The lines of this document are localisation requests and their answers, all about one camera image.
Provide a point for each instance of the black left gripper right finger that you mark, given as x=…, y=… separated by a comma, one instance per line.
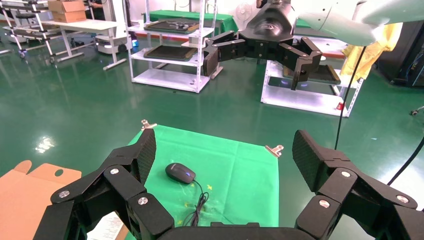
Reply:
x=351, y=185

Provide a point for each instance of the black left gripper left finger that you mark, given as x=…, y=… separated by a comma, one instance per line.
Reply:
x=99, y=195

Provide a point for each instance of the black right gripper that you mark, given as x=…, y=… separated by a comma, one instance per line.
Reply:
x=270, y=30

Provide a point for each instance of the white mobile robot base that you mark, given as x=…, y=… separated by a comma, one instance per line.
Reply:
x=107, y=46

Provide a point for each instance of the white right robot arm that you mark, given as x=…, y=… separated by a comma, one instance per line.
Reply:
x=338, y=23

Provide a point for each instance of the open brown cardboard box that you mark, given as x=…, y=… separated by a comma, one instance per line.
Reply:
x=20, y=198

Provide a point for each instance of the white printed instruction sheet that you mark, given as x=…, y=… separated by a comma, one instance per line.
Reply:
x=106, y=228

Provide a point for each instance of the white standing fan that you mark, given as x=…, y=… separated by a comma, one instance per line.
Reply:
x=243, y=11

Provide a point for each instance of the wide white shelf rack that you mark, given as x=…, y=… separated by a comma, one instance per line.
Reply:
x=298, y=99

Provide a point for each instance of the small red object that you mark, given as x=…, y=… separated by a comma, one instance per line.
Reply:
x=340, y=106

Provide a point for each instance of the silver metal clip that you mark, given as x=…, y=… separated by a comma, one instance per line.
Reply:
x=275, y=150
x=148, y=124

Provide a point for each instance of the green covered table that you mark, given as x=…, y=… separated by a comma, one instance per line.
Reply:
x=185, y=15

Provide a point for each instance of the dark empty tray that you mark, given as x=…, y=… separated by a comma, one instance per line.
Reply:
x=169, y=53

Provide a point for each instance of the black caster wheel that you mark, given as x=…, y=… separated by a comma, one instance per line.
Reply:
x=414, y=112

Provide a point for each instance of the tall white shelf rack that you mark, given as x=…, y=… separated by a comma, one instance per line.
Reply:
x=169, y=79

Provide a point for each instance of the dark tray with metal parts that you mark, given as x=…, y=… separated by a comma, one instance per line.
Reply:
x=165, y=28

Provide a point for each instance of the yellow cloth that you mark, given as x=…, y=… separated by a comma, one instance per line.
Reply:
x=374, y=56

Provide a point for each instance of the green table cloth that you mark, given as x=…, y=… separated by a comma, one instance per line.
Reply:
x=238, y=185

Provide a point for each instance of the black cabinet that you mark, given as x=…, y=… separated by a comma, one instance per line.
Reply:
x=404, y=56

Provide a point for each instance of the white work table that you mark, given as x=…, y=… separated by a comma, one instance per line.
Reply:
x=82, y=26

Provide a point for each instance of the person in dark clothes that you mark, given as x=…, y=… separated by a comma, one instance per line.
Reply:
x=97, y=11

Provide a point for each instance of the closed brown carton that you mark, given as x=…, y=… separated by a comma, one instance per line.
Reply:
x=66, y=6
x=69, y=16

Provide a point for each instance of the metal wheeled cart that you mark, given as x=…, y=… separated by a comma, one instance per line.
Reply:
x=23, y=6

